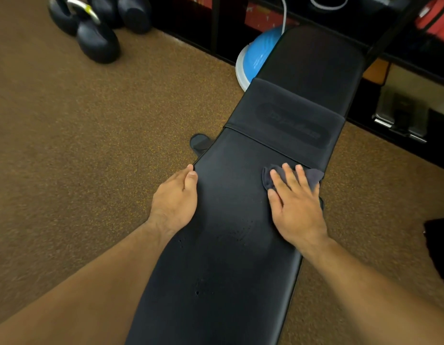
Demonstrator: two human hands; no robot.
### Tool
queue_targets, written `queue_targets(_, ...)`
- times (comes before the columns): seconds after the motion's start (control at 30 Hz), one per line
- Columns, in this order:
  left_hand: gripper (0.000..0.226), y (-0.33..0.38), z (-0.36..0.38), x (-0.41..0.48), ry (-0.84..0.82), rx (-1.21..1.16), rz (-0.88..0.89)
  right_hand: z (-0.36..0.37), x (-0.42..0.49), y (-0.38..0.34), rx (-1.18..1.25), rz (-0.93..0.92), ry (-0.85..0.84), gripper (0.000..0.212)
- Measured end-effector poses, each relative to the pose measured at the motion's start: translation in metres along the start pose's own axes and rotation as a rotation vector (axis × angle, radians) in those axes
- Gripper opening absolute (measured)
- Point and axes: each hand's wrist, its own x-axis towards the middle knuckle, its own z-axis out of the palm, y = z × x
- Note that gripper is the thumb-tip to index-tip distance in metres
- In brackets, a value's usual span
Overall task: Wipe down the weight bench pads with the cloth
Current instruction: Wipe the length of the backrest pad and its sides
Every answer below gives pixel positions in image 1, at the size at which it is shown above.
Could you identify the person's right hand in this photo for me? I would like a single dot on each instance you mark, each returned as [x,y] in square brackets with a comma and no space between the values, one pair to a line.
[299,215]

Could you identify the person's left hand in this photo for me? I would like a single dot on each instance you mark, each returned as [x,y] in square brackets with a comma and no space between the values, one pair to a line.
[173,204]

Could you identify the dark grey cleaning cloth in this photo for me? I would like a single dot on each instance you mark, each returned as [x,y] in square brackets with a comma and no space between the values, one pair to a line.
[268,177]

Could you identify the black padded workout bench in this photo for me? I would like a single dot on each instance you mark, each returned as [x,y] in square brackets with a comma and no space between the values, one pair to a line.
[308,86]

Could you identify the person's right forearm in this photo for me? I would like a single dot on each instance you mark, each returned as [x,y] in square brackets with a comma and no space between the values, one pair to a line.
[376,298]

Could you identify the person's left forearm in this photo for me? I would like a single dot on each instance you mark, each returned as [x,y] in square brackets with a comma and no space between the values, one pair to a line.
[78,291]

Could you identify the person's black shorts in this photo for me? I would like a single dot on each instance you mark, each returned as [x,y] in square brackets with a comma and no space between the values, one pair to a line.
[439,251]

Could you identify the orange block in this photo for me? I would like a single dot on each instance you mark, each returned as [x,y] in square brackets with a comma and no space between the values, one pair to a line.
[376,71]

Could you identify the blue balance trainer dome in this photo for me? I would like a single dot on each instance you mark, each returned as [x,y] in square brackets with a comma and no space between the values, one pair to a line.
[256,53]

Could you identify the beige panel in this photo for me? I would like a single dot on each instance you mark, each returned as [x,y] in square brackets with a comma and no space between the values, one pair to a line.
[419,89]

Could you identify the black storage shelf rack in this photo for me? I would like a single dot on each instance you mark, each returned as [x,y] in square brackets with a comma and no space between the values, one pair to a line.
[214,25]

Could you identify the red patterned box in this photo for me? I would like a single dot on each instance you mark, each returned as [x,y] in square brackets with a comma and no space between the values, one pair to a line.
[261,17]
[198,0]

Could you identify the red bag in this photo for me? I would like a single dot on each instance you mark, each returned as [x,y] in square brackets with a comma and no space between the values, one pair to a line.
[436,21]

